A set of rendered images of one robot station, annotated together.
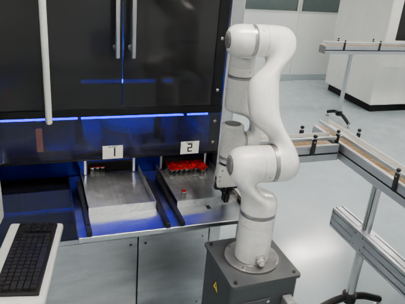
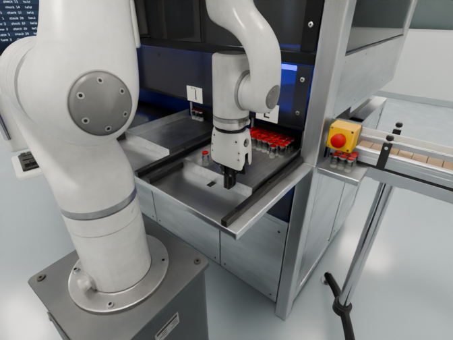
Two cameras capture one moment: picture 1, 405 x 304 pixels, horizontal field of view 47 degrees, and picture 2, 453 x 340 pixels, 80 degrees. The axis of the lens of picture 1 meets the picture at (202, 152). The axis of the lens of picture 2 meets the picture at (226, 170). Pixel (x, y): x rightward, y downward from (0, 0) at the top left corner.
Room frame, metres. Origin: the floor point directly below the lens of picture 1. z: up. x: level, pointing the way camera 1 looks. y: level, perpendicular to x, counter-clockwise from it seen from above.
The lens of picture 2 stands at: (1.37, -0.62, 1.31)
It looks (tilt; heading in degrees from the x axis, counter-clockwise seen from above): 31 degrees down; 60
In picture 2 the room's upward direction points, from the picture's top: straight up
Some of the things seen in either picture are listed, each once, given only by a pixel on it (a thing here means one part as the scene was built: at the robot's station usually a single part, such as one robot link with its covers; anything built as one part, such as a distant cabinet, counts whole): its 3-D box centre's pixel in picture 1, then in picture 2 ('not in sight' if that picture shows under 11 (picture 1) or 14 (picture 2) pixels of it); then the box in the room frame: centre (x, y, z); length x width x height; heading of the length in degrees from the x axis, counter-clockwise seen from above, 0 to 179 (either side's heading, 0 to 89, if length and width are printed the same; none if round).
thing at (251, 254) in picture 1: (254, 235); (111, 236); (1.37, -0.20, 0.95); 0.19 x 0.19 x 0.18
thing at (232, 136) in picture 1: (232, 139); (232, 84); (1.68, -0.11, 1.17); 0.09 x 0.08 x 0.13; 107
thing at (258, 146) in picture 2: (188, 172); (261, 144); (1.91, 0.05, 0.90); 0.18 x 0.02 x 0.05; 111
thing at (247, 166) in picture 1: (252, 180); (71, 124); (1.36, -0.17, 1.16); 0.19 x 0.12 x 0.24; 107
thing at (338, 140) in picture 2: not in sight; (338, 140); (1.99, -0.18, 0.99); 0.04 x 0.04 x 0.04; 21
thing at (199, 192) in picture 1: (194, 182); (247, 155); (1.82, 0.02, 0.90); 0.34 x 0.26 x 0.04; 21
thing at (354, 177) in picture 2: not in sight; (344, 167); (2.08, -0.16, 0.87); 0.14 x 0.13 x 0.02; 21
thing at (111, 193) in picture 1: (116, 187); (180, 129); (1.72, 0.34, 0.90); 0.34 x 0.26 x 0.04; 21
